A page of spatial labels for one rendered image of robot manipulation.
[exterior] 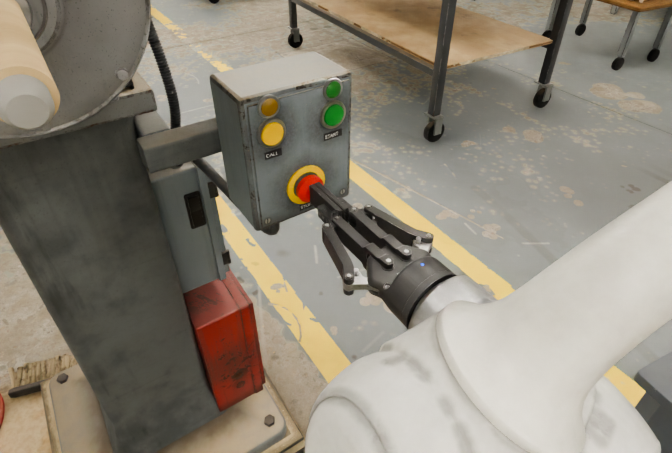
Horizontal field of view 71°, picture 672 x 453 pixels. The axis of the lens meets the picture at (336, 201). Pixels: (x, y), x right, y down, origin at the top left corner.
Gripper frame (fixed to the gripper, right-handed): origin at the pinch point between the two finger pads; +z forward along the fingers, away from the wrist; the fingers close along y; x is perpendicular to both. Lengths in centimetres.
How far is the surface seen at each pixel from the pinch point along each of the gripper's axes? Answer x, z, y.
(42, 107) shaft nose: 27.9, -15.9, -26.4
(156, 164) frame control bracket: 4.0, 15.8, -16.8
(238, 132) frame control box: 9.9, 7.5, -7.9
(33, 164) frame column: 5.1, 22.9, -30.2
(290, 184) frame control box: 1.2, 5.4, -2.5
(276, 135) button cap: 9.3, 5.1, -4.0
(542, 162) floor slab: -99, 73, 183
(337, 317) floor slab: -98, 49, 34
